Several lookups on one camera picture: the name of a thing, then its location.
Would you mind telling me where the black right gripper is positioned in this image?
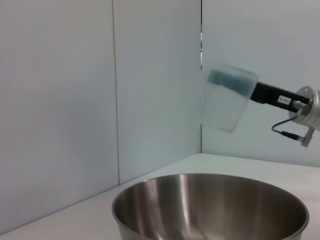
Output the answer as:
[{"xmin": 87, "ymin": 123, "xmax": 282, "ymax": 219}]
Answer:
[{"xmin": 209, "ymin": 69, "xmax": 305, "ymax": 113}]

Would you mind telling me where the large stainless steel bowl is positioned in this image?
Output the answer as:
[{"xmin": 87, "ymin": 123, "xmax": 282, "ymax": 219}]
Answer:
[{"xmin": 111, "ymin": 173, "xmax": 310, "ymax": 240}]

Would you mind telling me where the clear plastic measuring cup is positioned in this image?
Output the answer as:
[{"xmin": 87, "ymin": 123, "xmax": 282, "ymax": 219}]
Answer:
[{"xmin": 199, "ymin": 64, "xmax": 260, "ymax": 133}]

